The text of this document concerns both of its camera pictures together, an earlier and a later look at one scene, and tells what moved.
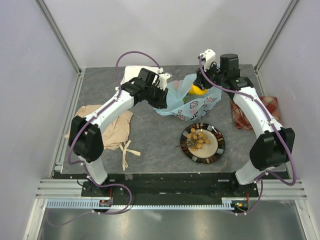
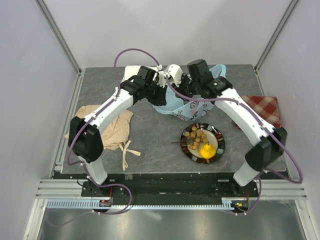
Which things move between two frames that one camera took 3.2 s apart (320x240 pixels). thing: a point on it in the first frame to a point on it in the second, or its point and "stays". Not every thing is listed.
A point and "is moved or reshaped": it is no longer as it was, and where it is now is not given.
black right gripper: (201, 81) to (184, 78)
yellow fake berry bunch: (194, 141) is moved or reshaped
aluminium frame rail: (291, 189) stays
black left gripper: (161, 103) stays
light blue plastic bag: (189, 107) stays
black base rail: (169, 187) stays
